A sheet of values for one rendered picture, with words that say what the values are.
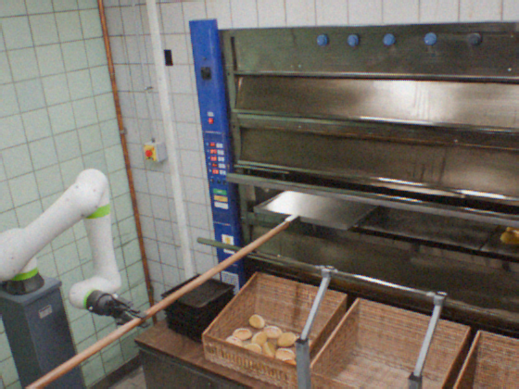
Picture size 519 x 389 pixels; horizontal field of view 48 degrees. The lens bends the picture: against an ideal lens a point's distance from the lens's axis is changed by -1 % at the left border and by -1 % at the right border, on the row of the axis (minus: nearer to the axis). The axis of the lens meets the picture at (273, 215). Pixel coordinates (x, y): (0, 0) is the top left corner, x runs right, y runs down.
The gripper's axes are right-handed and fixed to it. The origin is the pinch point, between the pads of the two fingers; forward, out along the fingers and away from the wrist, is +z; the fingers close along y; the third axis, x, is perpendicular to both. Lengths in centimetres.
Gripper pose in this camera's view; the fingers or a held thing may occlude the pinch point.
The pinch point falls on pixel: (140, 319)
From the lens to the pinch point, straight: 221.2
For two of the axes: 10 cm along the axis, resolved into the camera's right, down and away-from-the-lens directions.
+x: -5.9, 3.3, -7.4
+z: 8.0, 1.6, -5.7
